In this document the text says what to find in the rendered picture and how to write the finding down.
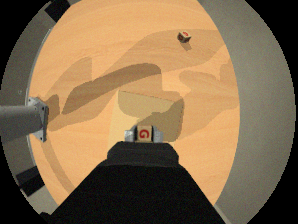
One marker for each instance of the tan square mat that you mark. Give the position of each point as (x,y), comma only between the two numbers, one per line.
(133,109)

